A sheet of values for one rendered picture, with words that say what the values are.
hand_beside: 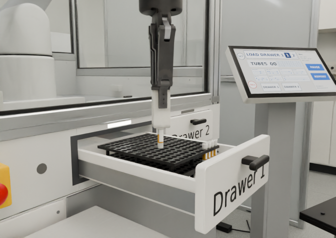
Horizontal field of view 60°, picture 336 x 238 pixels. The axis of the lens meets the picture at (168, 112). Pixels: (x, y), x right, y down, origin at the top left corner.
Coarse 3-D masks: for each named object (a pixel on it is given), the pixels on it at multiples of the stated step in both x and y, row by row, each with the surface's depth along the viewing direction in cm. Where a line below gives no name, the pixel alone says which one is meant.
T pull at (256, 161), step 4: (248, 156) 55; (252, 156) 55; (264, 156) 55; (268, 156) 55; (244, 160) 53; (248, 160) 53; (252, 160) 53; (256, 160) 52; (260, 160) 52; (264, 160) 53; (268, 160) 55; (244, 164) 54; (248, 164) 53; (252, 164) 50; (256, 164) 50; (260, 164) 52; (264, 164) 54; (252, 168) 50; (256, 168) 50
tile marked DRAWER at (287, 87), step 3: (282, 84) 134; (285, 84) 134; (288, 84) 134; (291, 84) 135; (294, 84) 135; (297, 84) 136; (285, 87) 133; (288, 87) 133; (291, 87) 134; (294, 87) 134; (297, 87) 135; (300, 87) 135; (285, 90) 132; (288, 90) 132; (291, 90) 133; (294, 90) 133; (297, 90) 134; (300, 90) 134
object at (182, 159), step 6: (198, 150) 63; (204, 150) 63; (210, 150) 65; (180, 156) 59; (186, 156) 59; (192, 156) 59; (198, 156) 61; (168, 162) 55; (174, 162) 56; (180, 162) 56
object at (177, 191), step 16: (96, 144) 71; (224, 144) 71; (80, 160) 65; (96, 160) 62; (112, 160) 59; (96, 176) 62; (112, 176) 59; (128, 176) 56; (144, 176) 54; (160, 176) 51; (176, 176) 49; (128, 192) 57; (144, 192) 54; (160, 192) 51; (176, 192) 49; (192, 192) 47; (176, 208) 50; (192, 208) 48
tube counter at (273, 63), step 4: (268, 60) 141; (272, 60) 141; (276, 60) 142; (280, 60) 143; (284, 60) 143; (288, 60) 144; (272, 64) 140; (276, 64) 140; (280, 64) 141; (284, 64) 142; (288, 64) 142; (292, 64) 143; (296, 64) 144; (300, 64) 144
